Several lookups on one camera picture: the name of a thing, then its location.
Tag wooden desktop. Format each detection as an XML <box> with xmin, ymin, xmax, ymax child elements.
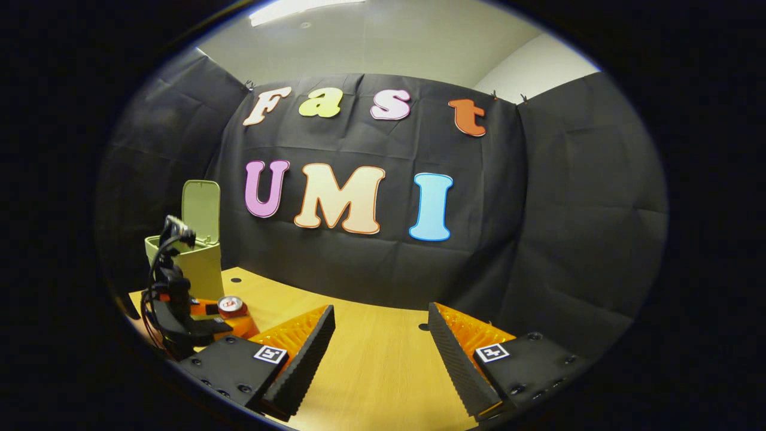
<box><xmin>129</xmin><ymin>266</ymin><xmax>479</xmax><ymax>431</ymax></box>

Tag pale green desktop garbage bin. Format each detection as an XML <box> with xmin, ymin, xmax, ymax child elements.
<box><xmin>144</xmin><ymin>179</ymin><xmax>226</xmax><ymax>302</ymax></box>

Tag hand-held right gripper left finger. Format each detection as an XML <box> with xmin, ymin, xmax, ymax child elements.
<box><xmin>175</xmin><ymin>303</ymin><xmax>338</xmax><ymax>423</ymax></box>

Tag ceiling light panel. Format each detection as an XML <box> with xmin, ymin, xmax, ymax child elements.
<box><xmin>248</xmin><ymin>0</ymin><xmax>366</xmax><ymax>28</ymax></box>

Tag red pop can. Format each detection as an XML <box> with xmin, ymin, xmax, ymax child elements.
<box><xmin>217</xmin><ymin>295</ymin><xmax>250</xmax><ymax>320</ymax></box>

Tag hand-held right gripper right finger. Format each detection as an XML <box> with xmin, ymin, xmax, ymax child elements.
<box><xmin>426</xmin><ymin>302</ymin><xmax>594</xmax><ymax>422</ymax></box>

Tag red gripper cable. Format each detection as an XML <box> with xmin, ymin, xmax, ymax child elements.
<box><xmin>141</xmin><ymin>290</ymin><xmax>165</xmax><ymax>351</ymax></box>

